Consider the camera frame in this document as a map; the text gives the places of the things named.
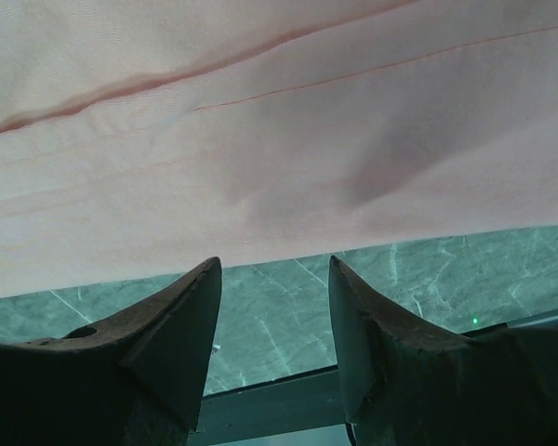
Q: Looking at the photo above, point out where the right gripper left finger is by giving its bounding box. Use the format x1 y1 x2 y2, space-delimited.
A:
0 257 222 445

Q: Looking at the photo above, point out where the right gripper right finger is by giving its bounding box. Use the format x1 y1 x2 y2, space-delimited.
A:
328 257 558 445

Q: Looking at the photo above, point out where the salmon pink t shirt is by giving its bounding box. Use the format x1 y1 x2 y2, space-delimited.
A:
0 1 558 298

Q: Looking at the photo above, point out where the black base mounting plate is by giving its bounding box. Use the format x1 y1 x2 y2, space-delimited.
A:
188 310 558 440

